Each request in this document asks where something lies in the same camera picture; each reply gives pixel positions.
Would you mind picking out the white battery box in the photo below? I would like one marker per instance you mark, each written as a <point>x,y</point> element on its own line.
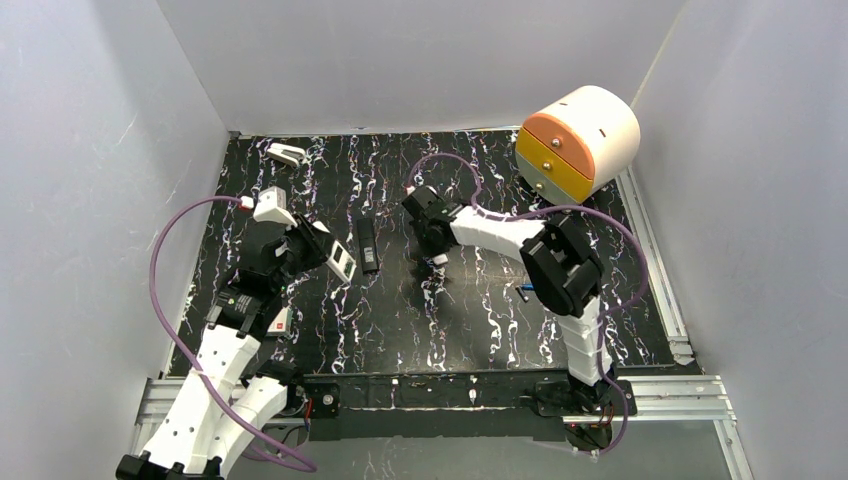
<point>281,326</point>

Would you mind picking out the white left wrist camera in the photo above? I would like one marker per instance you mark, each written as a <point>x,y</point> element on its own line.
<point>269,206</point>

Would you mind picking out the round orange drawer cabinet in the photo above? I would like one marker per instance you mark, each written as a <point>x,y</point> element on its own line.
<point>576,145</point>

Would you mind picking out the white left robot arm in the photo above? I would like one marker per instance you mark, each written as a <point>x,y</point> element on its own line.
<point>205,431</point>

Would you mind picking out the white remote control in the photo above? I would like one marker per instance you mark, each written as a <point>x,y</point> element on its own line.
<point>339,260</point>

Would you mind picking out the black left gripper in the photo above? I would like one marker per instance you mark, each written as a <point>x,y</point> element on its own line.
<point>309,240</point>

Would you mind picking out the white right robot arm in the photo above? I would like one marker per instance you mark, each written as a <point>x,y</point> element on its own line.
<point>564,271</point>

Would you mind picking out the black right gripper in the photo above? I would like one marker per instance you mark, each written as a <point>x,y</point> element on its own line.
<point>429,245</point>

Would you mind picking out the black battery middle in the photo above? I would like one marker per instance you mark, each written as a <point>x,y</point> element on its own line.
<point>522,294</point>

